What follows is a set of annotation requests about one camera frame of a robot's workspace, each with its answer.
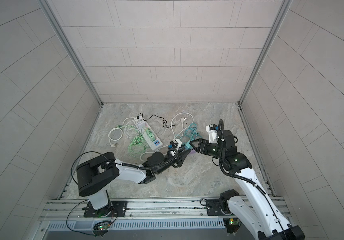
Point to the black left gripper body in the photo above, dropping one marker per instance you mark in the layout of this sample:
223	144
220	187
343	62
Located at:
166	160

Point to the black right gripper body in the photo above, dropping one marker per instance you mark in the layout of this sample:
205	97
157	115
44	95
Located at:
213	150

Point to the teal charger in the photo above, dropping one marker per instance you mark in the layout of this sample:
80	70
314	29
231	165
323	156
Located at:
188	146

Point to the white multicolour power strip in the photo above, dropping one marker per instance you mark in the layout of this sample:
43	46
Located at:
154	145

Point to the light green charger block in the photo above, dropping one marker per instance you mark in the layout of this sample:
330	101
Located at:
152	137

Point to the light green cube charger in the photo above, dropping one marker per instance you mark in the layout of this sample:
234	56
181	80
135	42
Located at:
148	131

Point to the white square charger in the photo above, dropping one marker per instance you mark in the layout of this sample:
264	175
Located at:
142	127

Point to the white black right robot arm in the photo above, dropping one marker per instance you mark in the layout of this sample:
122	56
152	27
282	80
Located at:
262	219

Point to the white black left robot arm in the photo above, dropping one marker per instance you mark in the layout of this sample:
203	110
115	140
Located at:
94	175

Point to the right circuit board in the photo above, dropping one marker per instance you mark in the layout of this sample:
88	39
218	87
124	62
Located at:
232	225

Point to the circuit board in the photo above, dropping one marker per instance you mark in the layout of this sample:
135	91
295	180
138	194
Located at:
102	226
232	225

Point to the left circuit board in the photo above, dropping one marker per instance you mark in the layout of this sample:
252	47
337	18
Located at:
102	226

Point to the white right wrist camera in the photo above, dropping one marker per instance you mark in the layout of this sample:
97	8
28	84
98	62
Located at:
212	133

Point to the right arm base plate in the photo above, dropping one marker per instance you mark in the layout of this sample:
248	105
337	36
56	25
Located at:
214	207

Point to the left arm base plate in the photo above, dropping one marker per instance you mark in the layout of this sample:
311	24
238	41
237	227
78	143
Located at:
118	207

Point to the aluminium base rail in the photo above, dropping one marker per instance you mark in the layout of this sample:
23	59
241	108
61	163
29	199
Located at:
157	208

